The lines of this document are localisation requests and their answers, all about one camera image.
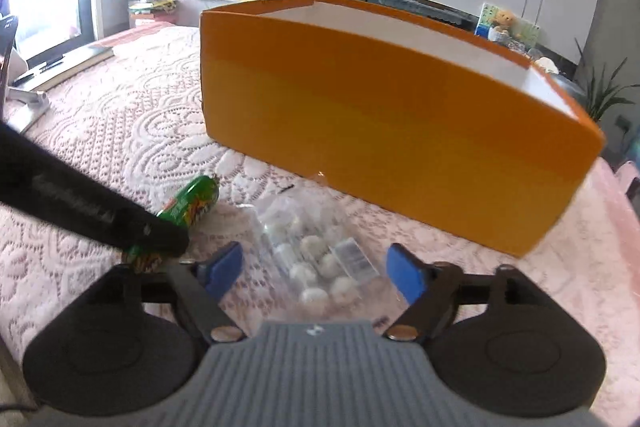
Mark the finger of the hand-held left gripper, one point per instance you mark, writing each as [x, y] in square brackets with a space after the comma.
[160, 237]

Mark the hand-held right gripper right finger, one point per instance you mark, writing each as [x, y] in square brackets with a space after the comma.
[406, 274]

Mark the orange cardboard box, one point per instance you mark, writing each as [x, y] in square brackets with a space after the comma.
[375, 122]

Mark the green snack packet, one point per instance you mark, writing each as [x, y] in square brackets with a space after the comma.
[195, 197]

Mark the silver tablet stand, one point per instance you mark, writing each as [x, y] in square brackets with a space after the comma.
[27, 99]

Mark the white lace tablecloth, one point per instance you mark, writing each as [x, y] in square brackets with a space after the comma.
[150, 122]

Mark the black book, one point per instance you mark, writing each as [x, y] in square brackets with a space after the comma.
[85, 54]

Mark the white round gadget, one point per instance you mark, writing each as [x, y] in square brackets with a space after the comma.
[546, 64]

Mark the pink gift boxes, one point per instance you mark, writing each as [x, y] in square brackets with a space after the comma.
[150, 14]

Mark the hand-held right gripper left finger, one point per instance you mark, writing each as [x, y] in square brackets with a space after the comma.
[225, 269]

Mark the clear bag of white balls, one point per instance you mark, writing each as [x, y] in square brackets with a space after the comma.
[310, 247]

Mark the white marble tv bench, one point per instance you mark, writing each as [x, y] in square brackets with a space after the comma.
[190, 9]

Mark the teddy bear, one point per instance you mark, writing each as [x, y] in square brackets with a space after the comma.
[505, 22]

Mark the long-leaf potted plant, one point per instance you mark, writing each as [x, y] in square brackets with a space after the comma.
[605, 92]

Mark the black tablet screen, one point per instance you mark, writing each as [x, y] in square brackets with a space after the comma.
[7, 34]

